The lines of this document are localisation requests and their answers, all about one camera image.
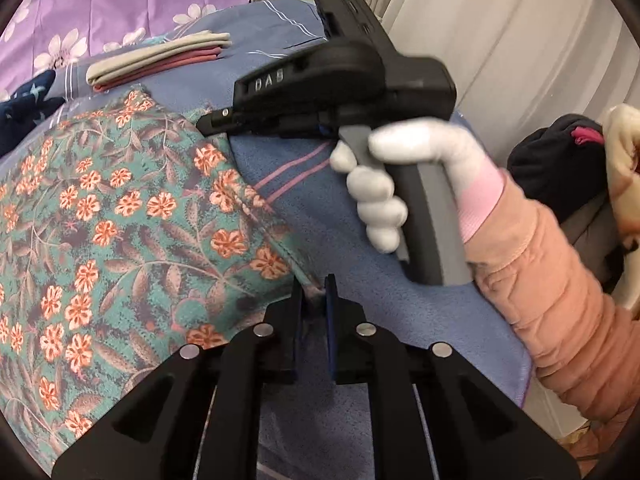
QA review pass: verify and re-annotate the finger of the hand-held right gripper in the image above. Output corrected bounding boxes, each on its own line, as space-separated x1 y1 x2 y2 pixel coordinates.
196 107 332 139

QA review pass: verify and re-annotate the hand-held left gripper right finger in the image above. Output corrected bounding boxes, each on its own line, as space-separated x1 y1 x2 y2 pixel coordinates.
324 274 581 480

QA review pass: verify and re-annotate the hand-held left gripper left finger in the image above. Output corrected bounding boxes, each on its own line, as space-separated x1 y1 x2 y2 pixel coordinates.
52 280 306 480

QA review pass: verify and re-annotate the teal floral shirt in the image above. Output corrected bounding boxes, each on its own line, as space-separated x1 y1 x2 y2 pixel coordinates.
0 89 321 466

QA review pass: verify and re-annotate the person's right forearm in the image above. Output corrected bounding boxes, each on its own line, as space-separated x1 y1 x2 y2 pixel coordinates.
457 170 640 441

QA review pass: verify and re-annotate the person's right hand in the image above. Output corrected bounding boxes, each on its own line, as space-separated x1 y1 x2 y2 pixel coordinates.
330 116 503 255

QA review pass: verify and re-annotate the folded mauve garment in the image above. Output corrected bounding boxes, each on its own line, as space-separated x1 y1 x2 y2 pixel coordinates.
97 46 223 86

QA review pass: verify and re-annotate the folded pink garment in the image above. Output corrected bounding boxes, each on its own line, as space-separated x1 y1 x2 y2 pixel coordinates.
92 52 221 93

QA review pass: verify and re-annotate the folded beige garment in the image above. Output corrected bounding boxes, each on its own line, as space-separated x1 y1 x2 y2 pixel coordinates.
86 31 232 86

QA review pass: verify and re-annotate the blue plaid bed sheet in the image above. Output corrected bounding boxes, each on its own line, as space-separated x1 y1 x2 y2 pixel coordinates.
0 0 531 480

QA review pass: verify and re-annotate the white pleated curtain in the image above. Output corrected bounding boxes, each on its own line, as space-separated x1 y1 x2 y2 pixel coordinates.
250 0 626 171

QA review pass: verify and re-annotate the purple floral pillow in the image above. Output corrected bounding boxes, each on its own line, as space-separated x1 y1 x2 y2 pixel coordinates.
0 0 253 101

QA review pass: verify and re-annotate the navy star print blanket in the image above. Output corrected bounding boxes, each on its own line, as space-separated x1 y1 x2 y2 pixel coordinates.
0 70 66 158

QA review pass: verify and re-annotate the dark garment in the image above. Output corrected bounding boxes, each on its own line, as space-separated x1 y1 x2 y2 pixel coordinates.
507 114 626 291

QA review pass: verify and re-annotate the cream plush toy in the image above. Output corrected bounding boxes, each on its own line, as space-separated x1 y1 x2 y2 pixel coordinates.
600 104 640 236

